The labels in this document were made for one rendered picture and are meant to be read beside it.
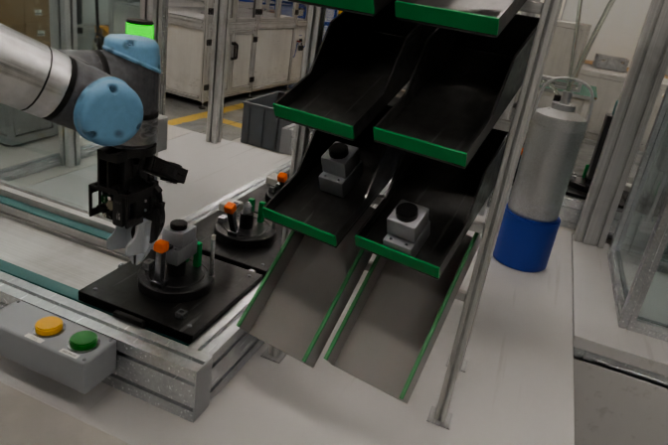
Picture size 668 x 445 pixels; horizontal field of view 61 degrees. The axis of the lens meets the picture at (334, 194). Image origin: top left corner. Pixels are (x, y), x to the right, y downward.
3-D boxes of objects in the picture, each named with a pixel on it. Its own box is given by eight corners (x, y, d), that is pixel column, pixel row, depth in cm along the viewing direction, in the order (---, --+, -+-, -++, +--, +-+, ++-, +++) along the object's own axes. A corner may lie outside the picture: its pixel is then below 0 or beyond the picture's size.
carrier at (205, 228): (265, 280, 115) (271, 224, 111) (168, 246, 122) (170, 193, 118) (312, 237, 137) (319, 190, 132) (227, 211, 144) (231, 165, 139)
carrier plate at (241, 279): (192, 346, 93) (192, 335, 92) (78, 300, 100) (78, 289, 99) (261, 283, 114) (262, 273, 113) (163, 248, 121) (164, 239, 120)
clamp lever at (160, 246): (160, 284, 99) (162, 244, 97) (150, 280, 100) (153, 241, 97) (173, 276, 103) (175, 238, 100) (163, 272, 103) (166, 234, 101)
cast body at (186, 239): (177, 266, 101) (178, 231, 98) (156, 259, 102) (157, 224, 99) (203, 248, 108) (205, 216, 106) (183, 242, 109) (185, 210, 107)
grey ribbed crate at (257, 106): (343, 170, 290) (349, 126, 282) (238, 142, 309) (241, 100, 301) (368, 151, 328) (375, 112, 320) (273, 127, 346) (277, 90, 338)
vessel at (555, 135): (558, 227, 149) (602, 85, 135) (504, 213, 153) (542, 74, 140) (559, 211, 162) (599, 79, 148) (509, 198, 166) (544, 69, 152)
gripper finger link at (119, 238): (99, 269, 90) (99, 217, 86) (125, 255, 95) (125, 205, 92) (115, 275, 89) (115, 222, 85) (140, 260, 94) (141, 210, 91)
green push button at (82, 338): (83, 359, 86) (83, 348, 85) (64, 350, 87) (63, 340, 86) (102, 345, 90) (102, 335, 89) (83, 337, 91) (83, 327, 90)
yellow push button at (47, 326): (49, 344, 88) (48, 333, 87) (29, 335, 89) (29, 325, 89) (69, 331, 92) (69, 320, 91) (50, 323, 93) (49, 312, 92)
